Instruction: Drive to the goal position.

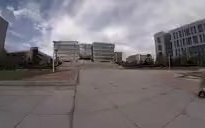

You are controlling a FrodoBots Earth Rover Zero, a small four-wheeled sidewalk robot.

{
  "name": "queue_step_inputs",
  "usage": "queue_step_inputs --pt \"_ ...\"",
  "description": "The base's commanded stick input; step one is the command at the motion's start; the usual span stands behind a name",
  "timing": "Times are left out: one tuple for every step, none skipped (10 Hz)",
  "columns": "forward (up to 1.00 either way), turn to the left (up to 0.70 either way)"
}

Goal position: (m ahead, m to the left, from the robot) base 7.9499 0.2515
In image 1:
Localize wide stone stairs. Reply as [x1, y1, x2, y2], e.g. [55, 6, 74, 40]
[58, 61, 124, 70]

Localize small grey building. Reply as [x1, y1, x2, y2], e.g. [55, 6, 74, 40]
[114, 51, 123, 64]

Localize low pale building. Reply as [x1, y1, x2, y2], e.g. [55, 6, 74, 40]
[125, 53, 154, 65]

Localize white terraced building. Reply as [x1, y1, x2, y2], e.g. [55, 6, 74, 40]
[52, 40, 116, 64]

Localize grey paved plaza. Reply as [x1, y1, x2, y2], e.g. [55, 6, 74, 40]
[0, 66, 205, 128]

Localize red brick strip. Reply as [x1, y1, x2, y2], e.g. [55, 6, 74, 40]
[23, 69, 79, 83]

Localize white lamp pole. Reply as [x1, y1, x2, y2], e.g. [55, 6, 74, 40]
[51, 48, 58, 73]

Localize grey stone kerb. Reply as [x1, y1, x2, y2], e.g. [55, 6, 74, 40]
[0, 69, 80, 88]

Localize low dark building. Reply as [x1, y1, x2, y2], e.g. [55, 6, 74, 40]
[6, 46, 53, 66]

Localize row of trees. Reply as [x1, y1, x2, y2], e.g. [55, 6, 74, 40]
[156, 49, 205, 67]

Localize large grey windowed building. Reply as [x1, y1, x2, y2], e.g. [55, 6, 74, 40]
[153, 15, 205, 67]

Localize grass strip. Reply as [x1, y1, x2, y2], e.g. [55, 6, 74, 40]
[0, 69, 54, 81]

